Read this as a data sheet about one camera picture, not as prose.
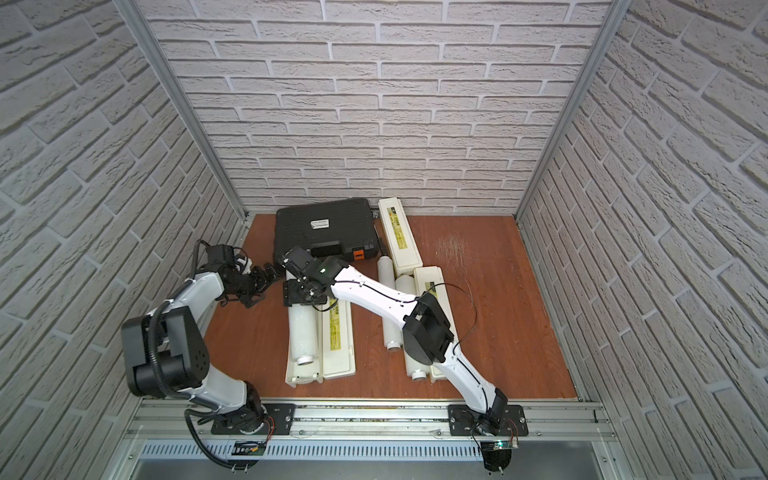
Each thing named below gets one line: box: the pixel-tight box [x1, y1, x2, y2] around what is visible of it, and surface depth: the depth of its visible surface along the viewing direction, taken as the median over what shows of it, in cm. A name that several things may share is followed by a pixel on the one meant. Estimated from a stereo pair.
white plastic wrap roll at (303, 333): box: [288, 304, 317, 366], surface depth 74 cm
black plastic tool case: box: [273, 197, 379, 265], surface depth 110 cm
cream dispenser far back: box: [378, 197, 424, 277], surface depth 102 cm
